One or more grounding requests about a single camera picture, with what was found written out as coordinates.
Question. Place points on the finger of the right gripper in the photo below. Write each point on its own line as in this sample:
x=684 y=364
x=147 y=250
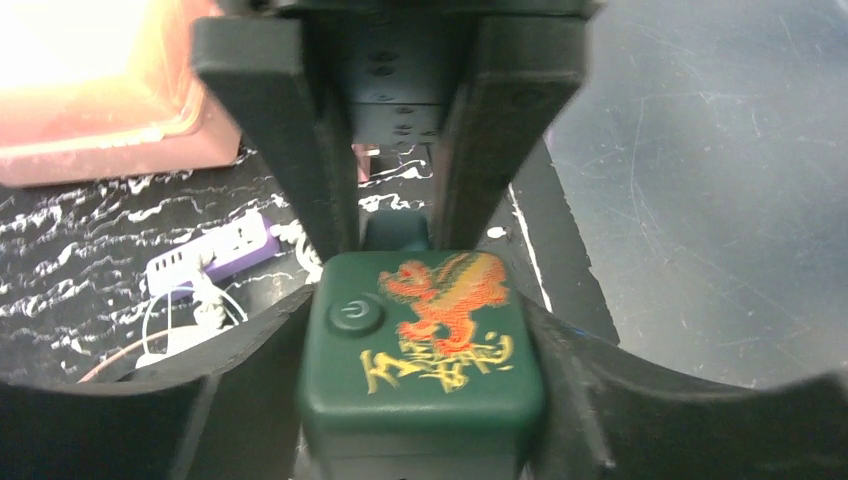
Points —
x=522 y=72
x=269 y=77

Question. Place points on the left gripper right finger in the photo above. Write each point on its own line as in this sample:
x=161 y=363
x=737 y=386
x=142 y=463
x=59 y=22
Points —
x=613 y=415

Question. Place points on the green cube socket adapter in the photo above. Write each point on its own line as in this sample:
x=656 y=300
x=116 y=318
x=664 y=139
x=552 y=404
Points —
x=418 y=365

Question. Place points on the pink translucent storage box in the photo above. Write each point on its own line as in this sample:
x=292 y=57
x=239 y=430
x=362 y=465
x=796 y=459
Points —
x=100 y=89

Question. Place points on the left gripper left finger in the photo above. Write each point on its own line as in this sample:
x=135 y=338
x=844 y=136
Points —
x=222 y=410

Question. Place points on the pink cube socket adapter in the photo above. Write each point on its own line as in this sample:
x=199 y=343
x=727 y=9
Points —
x=364 y=154

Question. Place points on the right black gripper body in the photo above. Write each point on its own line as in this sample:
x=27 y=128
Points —
x=397 y=65

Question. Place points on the purple cube socket adapter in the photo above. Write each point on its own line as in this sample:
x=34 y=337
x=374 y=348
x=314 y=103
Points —
x=220 y=253

